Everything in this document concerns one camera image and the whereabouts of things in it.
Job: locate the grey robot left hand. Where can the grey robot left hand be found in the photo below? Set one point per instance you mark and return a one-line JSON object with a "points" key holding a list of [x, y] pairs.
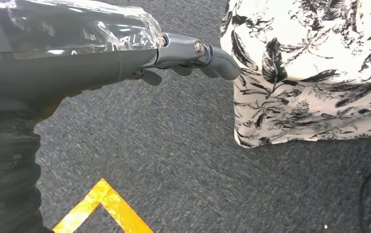
{"points": [[60, 70]]}

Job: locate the yellow floor tape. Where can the yellow floor tape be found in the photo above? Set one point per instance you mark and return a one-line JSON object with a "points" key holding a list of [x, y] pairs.
{"points": [[103, 193]]}

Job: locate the black and white floral cloth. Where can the black and white floral cloth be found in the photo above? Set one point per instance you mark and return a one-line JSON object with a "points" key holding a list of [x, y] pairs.
{"points": [[317, 80]]}

